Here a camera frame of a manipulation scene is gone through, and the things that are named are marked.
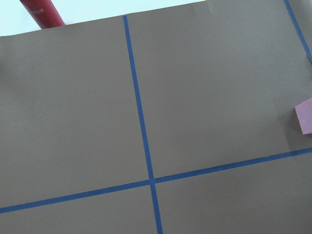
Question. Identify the brown paper table mat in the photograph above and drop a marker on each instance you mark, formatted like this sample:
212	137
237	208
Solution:
173	121

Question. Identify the pink foam block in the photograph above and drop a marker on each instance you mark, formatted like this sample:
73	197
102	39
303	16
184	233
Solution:
304	116

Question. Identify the red cylinder tube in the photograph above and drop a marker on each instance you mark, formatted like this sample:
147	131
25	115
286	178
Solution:
44	13

